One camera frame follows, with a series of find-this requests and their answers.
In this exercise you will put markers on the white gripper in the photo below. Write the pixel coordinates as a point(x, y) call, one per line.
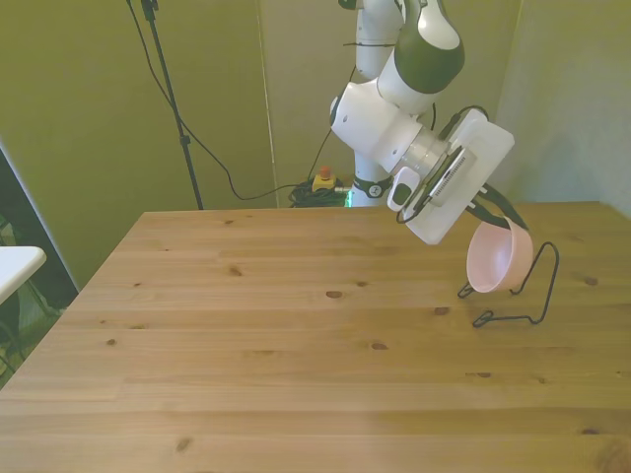
point(485, 143)

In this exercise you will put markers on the pink plastic bowl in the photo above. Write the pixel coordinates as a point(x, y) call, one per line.
point(512, 256)

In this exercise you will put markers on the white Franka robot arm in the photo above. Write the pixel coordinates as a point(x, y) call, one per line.
point(374, 123)

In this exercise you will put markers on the yellow emergency stop box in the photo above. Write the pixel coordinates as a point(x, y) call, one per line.
point(325, 182)

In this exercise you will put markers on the black tripod stand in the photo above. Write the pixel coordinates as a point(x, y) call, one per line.
point(185, 140)

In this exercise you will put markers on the black leaning panel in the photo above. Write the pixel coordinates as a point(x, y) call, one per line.
point(29, 217)

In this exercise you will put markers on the white side table top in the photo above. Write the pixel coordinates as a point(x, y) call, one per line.
point(17, 266)

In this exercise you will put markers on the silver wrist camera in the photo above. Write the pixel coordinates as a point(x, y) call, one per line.
point(453, 177)

